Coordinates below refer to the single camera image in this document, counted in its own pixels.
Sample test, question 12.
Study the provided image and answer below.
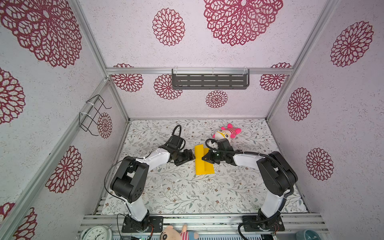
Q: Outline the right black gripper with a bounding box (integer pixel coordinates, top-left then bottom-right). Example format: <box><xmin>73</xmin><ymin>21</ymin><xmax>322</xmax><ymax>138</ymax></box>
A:
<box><xmin>201</xmin><ymin>150</ymin><xmax>226</xmax><ymax>164</ymax></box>

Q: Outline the yellow square paper sheet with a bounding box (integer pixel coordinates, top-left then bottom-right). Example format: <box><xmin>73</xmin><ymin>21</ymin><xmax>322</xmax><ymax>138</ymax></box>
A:
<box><xmin>195</xmin><ymin>145</ymin><xmax>215</xmax><ymax>176</ymax></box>

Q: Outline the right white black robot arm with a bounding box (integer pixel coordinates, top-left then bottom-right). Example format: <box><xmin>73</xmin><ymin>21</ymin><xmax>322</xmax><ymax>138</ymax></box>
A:
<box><xmin>202</xmin><ymin>148</ymin><xmax>298</xmax><ymax>220</ymax></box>

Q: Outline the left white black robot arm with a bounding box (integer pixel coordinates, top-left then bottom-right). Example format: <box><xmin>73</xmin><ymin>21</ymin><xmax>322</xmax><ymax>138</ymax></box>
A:
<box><xmin>110</xmin><ymin>148</ymin><xmax>196</xmax><ymax>222</ymax></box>

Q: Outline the pink white plush toy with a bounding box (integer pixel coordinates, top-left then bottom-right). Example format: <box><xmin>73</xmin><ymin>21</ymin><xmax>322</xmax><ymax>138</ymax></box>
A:
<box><xmin>213</xmin><ymin>124</ymin><xmax>242</xmax><ymax>142</ymax></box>

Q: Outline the pig plush striped shirt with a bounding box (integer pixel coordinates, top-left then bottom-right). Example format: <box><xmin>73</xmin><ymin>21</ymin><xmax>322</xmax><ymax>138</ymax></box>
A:
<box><xmin>160</xmin><ymin>225</ymin><xmax>199</xmax><ymax>240</ymax></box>

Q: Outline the white analog alarm clock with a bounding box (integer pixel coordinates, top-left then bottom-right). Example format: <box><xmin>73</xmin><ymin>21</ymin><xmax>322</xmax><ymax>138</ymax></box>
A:
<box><xmin>80</xmin><ymin>226</ymin><xmax>113</xmax><ymax>240</ymax></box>

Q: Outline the teal round clock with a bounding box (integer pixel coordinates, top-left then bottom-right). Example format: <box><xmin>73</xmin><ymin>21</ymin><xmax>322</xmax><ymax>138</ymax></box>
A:
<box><xmin>296</xmin><ymin>230</ymin><xmax>321</xmax><ymax>240</ymax></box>

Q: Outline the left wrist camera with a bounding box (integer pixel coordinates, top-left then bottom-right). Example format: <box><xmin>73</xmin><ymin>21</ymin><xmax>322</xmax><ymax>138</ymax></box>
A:
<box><xmin>160</xmin><ymin>135</ymin><xmax>186</xmax><ymax>153</ymax></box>

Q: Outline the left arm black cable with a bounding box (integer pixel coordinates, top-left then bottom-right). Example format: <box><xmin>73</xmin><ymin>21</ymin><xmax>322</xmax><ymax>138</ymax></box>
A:
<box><xmin>104</xmin><ymin>124</ymin><xmax>186</xmax><ymax>235</ymax></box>

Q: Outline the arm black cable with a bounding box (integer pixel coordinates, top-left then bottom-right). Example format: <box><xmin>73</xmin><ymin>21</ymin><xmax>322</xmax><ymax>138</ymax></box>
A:
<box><xmin>204</xmin><ymin>138</ymin><xmax>296</xmax><ymax>240</ymax></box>
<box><xmin>104</xmin><ymin>124</ymin><xmax>186</xmax><ymax>235</ymax></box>

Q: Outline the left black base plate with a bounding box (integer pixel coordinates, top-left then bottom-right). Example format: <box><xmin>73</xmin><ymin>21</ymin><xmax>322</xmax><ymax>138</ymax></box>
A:
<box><xmin>121</xmin><ymin>216</ymin><xmax>164</xmax><ymax>233</ymax></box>

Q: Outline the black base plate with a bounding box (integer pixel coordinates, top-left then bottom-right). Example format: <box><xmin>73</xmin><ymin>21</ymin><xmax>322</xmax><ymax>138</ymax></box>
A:
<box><xmin>121</xmin><ymin>216</ymin><xmax>164</xmax><ymax>233</ymax></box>
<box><xmin>242</xmin><ymin>215</ymin><xmax>285</xmax><ymax>232</ymax></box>

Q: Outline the dark grey wall shelf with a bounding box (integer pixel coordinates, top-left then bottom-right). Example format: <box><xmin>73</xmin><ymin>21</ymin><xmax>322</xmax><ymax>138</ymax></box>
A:
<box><xmin>171</xmin><ymin>69</ymin><xmax>250</xmax><ymax>90</ymax></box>

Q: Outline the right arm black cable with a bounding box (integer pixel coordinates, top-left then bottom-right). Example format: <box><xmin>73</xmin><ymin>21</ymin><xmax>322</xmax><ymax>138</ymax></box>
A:
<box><xmin>204</xmin><ymin>138</ymin><xmax>296</xmax><ymax>240</ymax></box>

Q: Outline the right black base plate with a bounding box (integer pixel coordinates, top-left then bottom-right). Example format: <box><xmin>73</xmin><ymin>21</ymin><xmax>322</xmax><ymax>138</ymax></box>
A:
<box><xmin>242</xmin><ymin>215</ymin><xmax>285</xmax><ymax>232</ymax></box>

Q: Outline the black wire wall rack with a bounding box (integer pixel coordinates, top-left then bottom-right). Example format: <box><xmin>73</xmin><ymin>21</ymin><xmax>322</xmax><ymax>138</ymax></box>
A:
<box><xmin>78</xmin><ymin>95</ymin><xmax>113</xmax><ymax>139</ymax></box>

